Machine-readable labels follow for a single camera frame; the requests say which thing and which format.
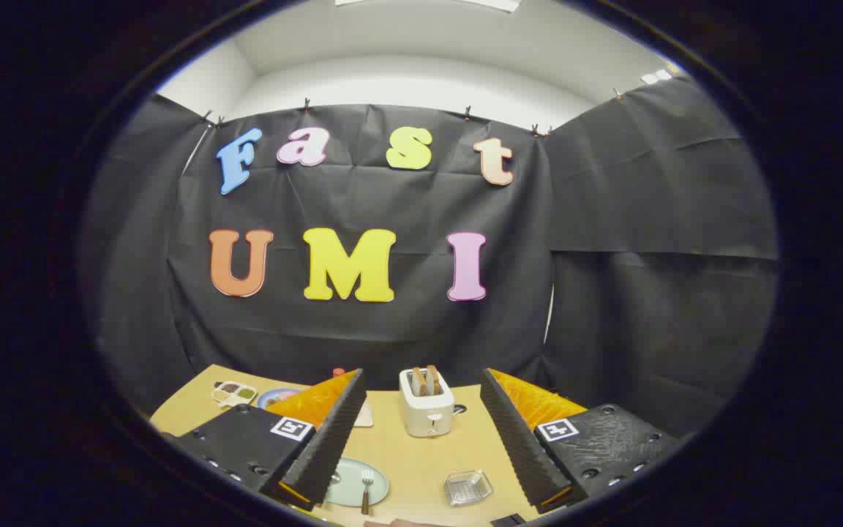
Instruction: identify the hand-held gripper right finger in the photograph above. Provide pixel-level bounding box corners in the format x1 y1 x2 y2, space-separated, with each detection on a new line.
480 368 686 513

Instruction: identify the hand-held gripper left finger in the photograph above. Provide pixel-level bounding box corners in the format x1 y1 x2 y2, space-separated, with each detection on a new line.
162 368 367 512

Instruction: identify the pale green plate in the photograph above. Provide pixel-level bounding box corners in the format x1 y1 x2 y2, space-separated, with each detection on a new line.
324 457 390 508

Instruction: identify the metal cutlery drainer basket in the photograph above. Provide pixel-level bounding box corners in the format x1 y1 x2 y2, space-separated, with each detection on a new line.
444 470 494 507

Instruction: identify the blue plate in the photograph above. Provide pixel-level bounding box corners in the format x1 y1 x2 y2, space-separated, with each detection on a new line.
256 387 304 411

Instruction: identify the white toaster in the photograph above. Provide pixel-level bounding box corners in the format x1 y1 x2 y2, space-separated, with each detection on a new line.
399 366 456 438

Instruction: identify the white divided sauce dish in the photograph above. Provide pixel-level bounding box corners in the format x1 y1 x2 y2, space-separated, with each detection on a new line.
211 381 258 408

